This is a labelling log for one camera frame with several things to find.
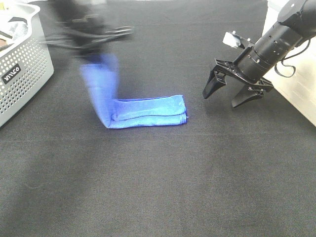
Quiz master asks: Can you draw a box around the grey towel in basket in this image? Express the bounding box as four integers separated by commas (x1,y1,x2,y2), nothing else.
0,21,28,43

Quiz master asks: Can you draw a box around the blue microfiber towel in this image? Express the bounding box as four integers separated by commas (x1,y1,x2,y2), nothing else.
80,54,187,129

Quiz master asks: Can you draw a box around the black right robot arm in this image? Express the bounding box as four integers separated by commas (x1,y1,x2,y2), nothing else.
202,0,316,107

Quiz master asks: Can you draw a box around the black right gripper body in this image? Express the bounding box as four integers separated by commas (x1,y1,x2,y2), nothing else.
213,47,274,92

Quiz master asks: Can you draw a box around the grey perforated laundry basket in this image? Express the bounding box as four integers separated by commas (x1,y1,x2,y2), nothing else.
0,2,54,125

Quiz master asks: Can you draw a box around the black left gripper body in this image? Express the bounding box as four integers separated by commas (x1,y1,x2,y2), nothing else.
42,0,134,57

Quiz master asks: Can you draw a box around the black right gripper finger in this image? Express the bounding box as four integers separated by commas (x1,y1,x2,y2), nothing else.
202,70,227,99
232,85,264,108

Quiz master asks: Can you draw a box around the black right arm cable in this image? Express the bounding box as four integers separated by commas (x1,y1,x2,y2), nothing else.
275,37,312,79

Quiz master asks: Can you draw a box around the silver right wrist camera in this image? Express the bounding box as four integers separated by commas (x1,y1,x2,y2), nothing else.
222,31,254,49

